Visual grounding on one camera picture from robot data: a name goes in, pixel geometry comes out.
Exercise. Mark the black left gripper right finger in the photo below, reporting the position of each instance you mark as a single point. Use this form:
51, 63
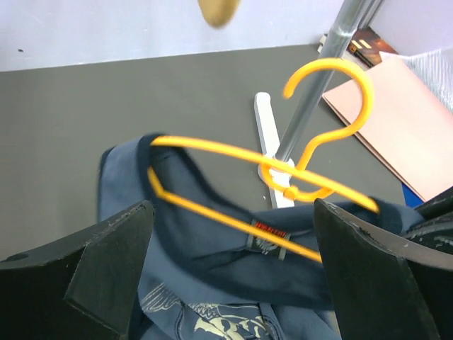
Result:
383, 286

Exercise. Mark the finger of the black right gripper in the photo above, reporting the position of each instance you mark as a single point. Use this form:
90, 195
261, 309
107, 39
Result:
436, 231

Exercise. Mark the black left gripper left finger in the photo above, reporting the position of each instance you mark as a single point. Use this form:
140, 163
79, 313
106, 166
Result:
82, 286

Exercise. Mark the navy blue tank top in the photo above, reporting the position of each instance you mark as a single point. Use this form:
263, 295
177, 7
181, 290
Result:
202, 279

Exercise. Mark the tan yellow velvet hanger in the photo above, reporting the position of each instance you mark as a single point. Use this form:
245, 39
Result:
218, 13

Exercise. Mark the blue clipboard folder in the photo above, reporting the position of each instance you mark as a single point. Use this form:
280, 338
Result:
410, 198

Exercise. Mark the pink folder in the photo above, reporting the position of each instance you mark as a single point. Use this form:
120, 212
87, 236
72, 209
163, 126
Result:
409, 130

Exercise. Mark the translucent plastic folder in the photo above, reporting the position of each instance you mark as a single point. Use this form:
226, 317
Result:
434, 69

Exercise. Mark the brown book stack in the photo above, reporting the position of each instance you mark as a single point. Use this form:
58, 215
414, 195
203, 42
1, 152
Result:
367, 49

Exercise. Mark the silver white clothes rack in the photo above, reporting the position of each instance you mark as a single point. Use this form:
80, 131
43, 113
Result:
319, 73

